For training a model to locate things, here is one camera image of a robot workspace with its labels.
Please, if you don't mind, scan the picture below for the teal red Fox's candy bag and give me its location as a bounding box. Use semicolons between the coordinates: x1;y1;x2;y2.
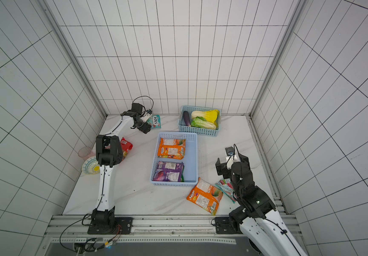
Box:
215;179;236;203

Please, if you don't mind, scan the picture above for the orange snack bag front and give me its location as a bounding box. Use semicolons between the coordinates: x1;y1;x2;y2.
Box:
186;178;223;215

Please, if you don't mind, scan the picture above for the orange candy bag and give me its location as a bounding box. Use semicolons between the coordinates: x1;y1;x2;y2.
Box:
157;138;186;160

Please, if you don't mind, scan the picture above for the large light blue basket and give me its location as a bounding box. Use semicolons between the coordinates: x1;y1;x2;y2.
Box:
150;131;198;187

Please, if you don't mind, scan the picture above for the purple candy bag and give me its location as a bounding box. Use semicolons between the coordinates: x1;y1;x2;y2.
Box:
153;161;185;182

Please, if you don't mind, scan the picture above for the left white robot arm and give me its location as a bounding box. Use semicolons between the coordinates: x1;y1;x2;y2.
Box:
88;102;151;235

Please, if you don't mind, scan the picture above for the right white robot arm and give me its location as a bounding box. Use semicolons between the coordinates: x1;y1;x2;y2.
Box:
216;156;307;256

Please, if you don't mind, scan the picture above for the small teal basket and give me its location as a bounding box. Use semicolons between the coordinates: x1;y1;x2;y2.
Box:
178;106;221;137

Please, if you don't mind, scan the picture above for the purple toy eggplant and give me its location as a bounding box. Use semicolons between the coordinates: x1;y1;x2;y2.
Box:
183;111;191;127

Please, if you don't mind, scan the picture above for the green toy cabbage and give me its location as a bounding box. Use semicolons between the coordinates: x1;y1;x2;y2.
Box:
191;117;217;130

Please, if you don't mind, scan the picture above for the yellow toy cabbage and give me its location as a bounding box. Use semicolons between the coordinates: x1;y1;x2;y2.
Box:
191;109;220;123

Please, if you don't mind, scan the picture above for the clear pink plastic cup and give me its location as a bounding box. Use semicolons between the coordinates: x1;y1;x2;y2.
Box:
78;147;95;161

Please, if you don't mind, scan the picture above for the patterned round plate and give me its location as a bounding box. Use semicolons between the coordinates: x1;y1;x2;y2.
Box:
82;156;100;175

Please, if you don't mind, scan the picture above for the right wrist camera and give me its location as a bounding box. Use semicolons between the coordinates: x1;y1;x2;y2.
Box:
225;147;239;170

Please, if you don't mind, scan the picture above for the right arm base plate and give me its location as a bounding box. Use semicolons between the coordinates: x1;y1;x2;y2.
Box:
213;217;241;235

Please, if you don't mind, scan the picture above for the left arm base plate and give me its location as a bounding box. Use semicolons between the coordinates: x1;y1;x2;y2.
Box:
88;217;133;235

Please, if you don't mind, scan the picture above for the aluminium mounting rail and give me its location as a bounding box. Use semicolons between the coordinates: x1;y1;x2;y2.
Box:
44;214;303;239

